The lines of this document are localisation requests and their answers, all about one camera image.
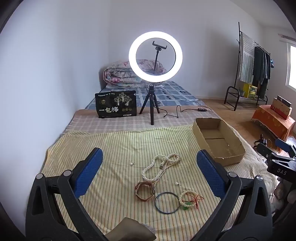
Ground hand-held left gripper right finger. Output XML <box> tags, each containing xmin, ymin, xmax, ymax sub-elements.
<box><xmin>192</xmin><ymin>149</ymin><xmax>273</xmax><ymax>241</ymax></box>

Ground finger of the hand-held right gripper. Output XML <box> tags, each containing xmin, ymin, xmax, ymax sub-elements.
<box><xmin>275</xmin><ymin>138</ymin><xmax>296</xmax><ymax>158</ymax></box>
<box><xmin>257</xmin><ymin>142</ymin><xmax>278</xmax><ymax>161</ymax></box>

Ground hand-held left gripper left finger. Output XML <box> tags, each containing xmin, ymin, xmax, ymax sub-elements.
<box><xmin>25</xmin><ymin>148</ymin><xmax>109</xmax><ymax>241</ymax></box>

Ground brown cardboard box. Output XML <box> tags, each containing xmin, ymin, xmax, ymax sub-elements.
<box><xmin>192</xmin><ymin>118</ymin><xmax>245</xmax><ymax>166</ymax></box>

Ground cream bead bracelet green pendant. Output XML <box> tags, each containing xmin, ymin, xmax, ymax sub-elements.
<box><xmin>179</xmin><ymin>190</ymin><xmax>204</xmax><ymax>210</ymax></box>

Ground multi-strand pearl necklace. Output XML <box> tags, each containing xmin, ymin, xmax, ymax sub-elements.
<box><xmin>148</xmin><ymin>152</ymin><xmax>181</xmax><ymax>186</ymax></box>

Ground thin pearl necklace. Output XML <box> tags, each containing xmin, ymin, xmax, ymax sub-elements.
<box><xmin>142</xmin><ymin>154</ymin><xmax>169</xmax><ymax>181</ymax></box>

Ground dark thin bangle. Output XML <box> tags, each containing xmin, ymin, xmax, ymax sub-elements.
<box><xmin>154</xmin><ymin>192</ymin><xmax>180</xmax><ymax>214</ymax></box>

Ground person's right hand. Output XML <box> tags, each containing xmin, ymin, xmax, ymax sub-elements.
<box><xmin>273</xmin><ymin>179</ymin><xmax>290</xmax><ymax>206</ymax></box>

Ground orange cloth covered box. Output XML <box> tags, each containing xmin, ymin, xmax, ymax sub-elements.
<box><xmin>252</xmin><ymin>105</ymin><xmax>296</xmax><ymax>141</ymax></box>

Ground yellow striped cloth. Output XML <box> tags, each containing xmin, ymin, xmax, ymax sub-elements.
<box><xmin>40</xmin><ymin>126</ymin><xmax>278</xmax><ymax>235</ymax></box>

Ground tan and red cardboard box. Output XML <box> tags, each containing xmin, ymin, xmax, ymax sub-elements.
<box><xmin>270</xmin><ymin>95</ymin><xmax>293</xmax><ymax>120</ymax></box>

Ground pink plaid sheet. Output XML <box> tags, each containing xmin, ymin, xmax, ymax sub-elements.
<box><xmin>66</xmin><ymin>104</ymin><xmax>223</xmax><ymax>135</ymax></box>

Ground yellow box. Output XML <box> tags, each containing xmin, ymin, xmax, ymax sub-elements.
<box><xmin>243</xmin><ymin>83</ymin><xmax>258</xmax><ymax>99</ymax></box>

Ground black clothes rack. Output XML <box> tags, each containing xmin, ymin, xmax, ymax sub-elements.
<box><xmin>224</xmin><ymin>22</ymin><xmax>272</xmax><ymax>111</ymax></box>

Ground black snack bag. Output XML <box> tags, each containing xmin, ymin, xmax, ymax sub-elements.
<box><xmin>95</xmin><ymin>91</ymin><xmax>136</xmax><ymax>118</ymax></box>

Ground tan cloth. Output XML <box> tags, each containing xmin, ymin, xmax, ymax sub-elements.
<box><xmin>109</xmin><ymin>217</ymin><xmax>158</xmax><ymax>241</ymax></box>

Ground window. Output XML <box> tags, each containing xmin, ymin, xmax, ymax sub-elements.
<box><xmin>287</xmin><ymin>43</ymin><xmax>296</xmax><ymax>90</ymax></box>

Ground dark hanging clothes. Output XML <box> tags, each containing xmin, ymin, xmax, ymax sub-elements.
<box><xmin>252</xmin><ymin>46</ymin><xmax>271</xmax><ymax>99</ymax></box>

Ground blue patterned bedsheet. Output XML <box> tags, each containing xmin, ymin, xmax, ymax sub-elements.
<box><xmin>85</xmin><ymin>81</ymin><xmax>204</xmax><ymax>110</ymax></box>

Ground black tripod stand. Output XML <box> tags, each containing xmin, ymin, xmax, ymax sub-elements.
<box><xmin>139</xmin><ymin>84</ymin><xmax>160</xmax><ymax>126</ymax></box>

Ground striped hanging towel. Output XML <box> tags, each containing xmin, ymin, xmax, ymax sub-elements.
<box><xmin>239</xmin><ymin>32</ymin><xmax>255</xmax><ymax>82</ymax></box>

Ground folded floral quilt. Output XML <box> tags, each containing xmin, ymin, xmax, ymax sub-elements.
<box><xmin>103</xmin><ymin>61</ymin><xmax>145</xmax><ymax>88</ymax></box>

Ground floral pillow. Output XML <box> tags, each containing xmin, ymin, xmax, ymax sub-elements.
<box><xmin>136</xmin><ymin>59</ymin><xmax>167</xmax><ymax>75</ymax></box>

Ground black phone holder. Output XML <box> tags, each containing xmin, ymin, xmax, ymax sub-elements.
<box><xmin>152</xmin><ymin>40</ymin><xmax>167</xmax><ymax>75</ymax></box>

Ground black cable with remote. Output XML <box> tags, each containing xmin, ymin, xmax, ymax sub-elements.
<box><xmin>159</xmin><ymin>105</ymin><xmax>212</xmax><ymax>118</ymax></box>

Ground white ring light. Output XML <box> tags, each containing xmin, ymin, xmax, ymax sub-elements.
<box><xmin>129</xmin><ymin>31</ymin><xmax>183</xmax><ymax>82</ymax></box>

